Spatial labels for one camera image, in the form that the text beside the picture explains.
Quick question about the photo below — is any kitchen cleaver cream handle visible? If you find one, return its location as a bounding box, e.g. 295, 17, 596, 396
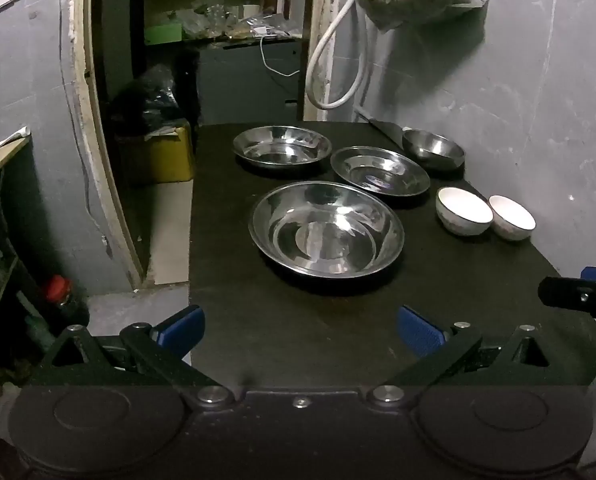
355, 107, 413, 147

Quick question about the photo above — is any green box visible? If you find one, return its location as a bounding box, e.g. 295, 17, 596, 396
144, 22, 183, 46

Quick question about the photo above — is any white ceramic bowl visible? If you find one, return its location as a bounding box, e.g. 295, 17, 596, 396
435, 186, 494, 237
488, 195, 537, 242

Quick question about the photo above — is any red cap bottle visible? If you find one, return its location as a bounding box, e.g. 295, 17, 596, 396
42, 275, 89, 328

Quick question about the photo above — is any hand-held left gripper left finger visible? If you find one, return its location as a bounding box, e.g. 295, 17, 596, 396
28, 305, 233, 408

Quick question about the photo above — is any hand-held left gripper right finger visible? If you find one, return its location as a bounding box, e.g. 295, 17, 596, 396
368, 305, 574, 408

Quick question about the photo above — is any small steel bowl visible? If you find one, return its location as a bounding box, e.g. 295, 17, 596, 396
402, 128, 466, 171

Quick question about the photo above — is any thin wall wire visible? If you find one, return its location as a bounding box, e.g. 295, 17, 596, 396
58, 0, 109, 243

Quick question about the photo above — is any wooden counter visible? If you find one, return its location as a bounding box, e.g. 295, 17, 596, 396
0, 127, 32, 196

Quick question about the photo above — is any steel plate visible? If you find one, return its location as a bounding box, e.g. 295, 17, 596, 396
330, 146, 431, 197
232, 125, 333, 168

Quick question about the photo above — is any white hose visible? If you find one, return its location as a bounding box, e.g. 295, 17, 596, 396
305, 0, 371, 110

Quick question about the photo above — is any thin white cable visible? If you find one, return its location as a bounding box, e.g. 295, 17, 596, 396
259, 35, 301, 77

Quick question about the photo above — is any yellow plastic container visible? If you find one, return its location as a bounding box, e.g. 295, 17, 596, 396
118, 120, 196, 186

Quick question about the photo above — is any grey cabinet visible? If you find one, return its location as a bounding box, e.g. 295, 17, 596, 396
198, 40, 303, 126

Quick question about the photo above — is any large steel basin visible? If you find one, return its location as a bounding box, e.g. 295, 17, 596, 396
248, 181, 405, 281

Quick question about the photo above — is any black plastic bag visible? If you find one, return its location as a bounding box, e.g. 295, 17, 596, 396
110, 67, 183, 136

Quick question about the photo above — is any cluttered wooden shelf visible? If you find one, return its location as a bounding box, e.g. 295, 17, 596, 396
142, 0, 303, 43

